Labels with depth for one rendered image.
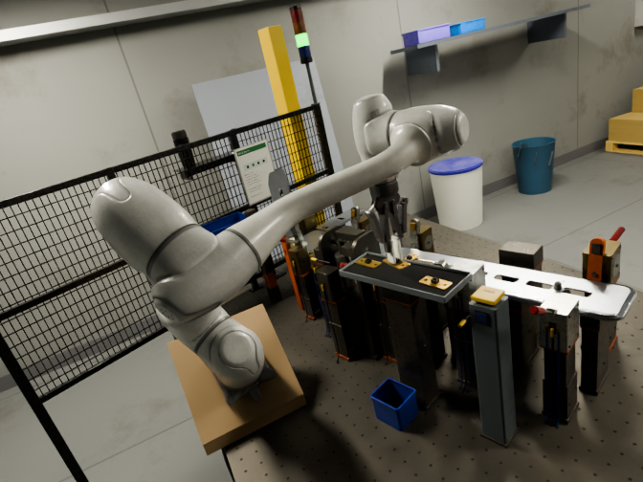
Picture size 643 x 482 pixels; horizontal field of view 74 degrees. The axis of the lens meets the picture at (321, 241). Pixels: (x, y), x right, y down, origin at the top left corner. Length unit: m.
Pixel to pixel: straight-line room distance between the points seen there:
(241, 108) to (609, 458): 3.11
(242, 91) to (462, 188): 2.15
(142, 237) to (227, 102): 2.83
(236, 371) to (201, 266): 0.58
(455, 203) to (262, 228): 3.55
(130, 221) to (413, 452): 0.98
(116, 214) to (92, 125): 2.82
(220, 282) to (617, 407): 1.17
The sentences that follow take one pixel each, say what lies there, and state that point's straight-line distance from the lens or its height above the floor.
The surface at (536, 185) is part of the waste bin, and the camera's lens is 5.14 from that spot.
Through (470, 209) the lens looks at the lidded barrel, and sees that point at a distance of 4.34.
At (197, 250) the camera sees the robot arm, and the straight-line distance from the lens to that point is 0.78.
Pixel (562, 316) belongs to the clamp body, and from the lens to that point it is 1.23.
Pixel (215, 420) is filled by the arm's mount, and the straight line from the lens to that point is 1.53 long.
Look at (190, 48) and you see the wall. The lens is 3.72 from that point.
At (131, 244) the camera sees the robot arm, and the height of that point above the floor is 1.53.
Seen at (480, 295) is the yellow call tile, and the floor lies 1.16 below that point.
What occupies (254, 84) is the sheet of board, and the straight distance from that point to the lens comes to 3.65.
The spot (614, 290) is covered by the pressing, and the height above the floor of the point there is 1.00.
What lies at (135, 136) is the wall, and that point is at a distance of 3.64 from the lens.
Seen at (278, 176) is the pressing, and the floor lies 1.31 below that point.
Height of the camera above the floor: 1.74
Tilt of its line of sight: 22 degrees down
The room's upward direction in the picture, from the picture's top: 13 degrees counter-clockwise
